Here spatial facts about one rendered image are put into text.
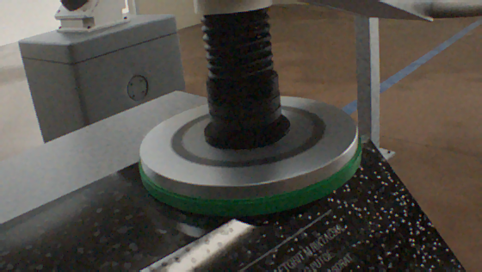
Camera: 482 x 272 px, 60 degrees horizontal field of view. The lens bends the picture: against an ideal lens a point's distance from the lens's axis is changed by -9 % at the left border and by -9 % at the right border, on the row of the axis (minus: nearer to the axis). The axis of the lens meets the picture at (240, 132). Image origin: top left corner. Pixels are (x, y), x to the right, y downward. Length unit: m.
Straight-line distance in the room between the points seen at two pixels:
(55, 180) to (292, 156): 0.25
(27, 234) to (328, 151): 0.27
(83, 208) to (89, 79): 0.92
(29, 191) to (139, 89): 0.97
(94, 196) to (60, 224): 0.05
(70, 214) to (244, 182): 0.16
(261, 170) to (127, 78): 1.05
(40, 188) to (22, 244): 0.10
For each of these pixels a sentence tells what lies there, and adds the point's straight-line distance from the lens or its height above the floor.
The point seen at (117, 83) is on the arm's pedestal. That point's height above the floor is 0.69.
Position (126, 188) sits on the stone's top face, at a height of 0.83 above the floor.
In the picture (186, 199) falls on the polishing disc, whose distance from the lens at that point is 0.37.
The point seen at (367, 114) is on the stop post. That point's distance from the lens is 2.17.
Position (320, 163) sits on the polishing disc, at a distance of 0.38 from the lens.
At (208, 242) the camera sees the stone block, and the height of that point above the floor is 0.82.
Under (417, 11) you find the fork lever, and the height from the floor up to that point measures 0.92.
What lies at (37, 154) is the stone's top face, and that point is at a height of 0.83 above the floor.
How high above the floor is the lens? 1.03
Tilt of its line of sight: 22 degrees down
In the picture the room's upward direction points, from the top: 7 degrees counter-clockwise
